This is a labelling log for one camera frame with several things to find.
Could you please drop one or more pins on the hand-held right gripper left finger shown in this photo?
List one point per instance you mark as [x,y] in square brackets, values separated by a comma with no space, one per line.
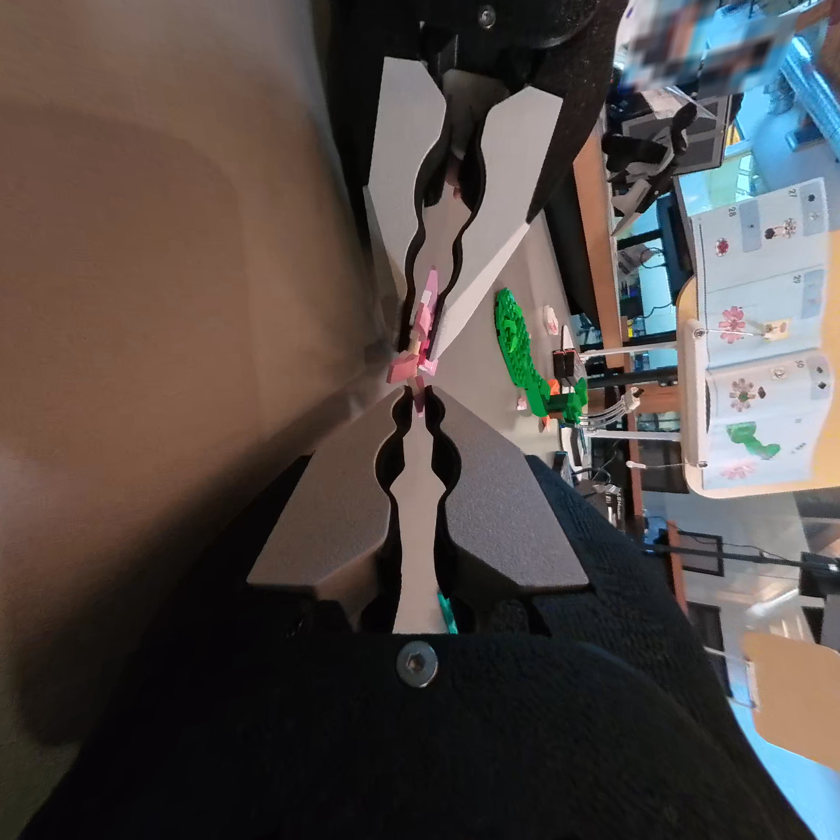
[328,525]

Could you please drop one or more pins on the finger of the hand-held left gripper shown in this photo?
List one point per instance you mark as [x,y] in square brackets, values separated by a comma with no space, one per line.
[400,164]
[512,197]

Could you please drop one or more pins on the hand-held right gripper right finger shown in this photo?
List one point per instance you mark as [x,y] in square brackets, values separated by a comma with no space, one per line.
[505,525]

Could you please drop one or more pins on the pink lego flower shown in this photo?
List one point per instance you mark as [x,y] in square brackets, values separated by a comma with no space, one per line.
[423,321]

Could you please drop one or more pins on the teal lego piece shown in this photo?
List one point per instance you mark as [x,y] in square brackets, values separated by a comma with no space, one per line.
[447,610]

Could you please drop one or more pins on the small pink white lego piece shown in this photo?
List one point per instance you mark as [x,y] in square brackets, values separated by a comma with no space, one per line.
[550,319]

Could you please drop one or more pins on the green lego plate build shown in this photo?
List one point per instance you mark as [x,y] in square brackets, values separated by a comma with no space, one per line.
[515,334]

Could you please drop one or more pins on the lego instruction booklet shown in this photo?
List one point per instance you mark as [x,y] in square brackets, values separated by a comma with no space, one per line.
[754,295]

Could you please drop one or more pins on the wooden book stand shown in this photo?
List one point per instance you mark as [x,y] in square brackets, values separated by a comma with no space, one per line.
[690,407]

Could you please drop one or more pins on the tan wooden board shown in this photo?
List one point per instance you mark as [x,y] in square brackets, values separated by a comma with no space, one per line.
[794,695]

